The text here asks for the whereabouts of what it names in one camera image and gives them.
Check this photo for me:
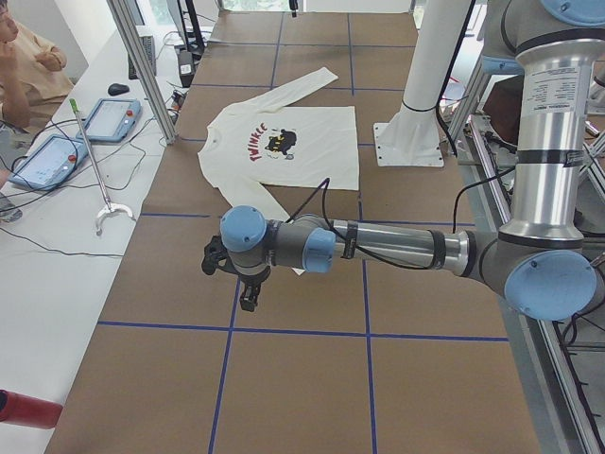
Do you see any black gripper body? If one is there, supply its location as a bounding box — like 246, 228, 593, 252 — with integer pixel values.
235, 265, 270, 296

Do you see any cream long-sleeve cat shirt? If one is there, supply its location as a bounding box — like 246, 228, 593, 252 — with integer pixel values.
197, 66, 361, 277

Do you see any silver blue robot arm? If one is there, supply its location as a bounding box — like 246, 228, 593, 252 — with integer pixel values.
202, 1, 604, 321

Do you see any white reacher grabber stick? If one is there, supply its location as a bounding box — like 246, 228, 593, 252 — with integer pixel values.
69, 98, 136, 236

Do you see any far blue teach pendant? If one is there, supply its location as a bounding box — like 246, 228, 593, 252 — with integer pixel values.
79, 98, 142, 144

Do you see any blue teach pendant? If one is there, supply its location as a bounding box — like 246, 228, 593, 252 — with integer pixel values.
79, 98, 142, 144
9, 134, 88, 191

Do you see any black power adapter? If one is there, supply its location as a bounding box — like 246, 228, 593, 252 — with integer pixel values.
177, 49, 196, 88

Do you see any near blue teach pendant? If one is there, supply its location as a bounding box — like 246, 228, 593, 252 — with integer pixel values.
9, 134, 88, 191

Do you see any black computer mouse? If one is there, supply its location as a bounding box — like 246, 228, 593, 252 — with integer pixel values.
107, 83, 130, 96

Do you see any red cylinder bottle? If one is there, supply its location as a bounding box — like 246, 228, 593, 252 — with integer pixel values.
1, 390, 63, 429

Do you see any black keyboard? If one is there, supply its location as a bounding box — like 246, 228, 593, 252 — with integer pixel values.
127, 35, 157, 80

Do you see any seated person beige shirt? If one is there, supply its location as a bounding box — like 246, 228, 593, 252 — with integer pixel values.
1, 1, 74, 133

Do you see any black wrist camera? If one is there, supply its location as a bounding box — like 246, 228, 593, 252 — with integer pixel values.
201, 236, 232, 275

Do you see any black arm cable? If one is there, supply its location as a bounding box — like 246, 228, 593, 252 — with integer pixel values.
287, 177, 516, 271

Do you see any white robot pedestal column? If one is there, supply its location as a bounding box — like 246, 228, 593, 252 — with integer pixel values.
373, 0, 475, 167

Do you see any aluminium frame post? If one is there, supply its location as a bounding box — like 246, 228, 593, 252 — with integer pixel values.
106, 0, 177, 145

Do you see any aluminium side frame rack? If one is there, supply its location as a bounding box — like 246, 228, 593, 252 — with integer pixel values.
446, 61, 605, 454

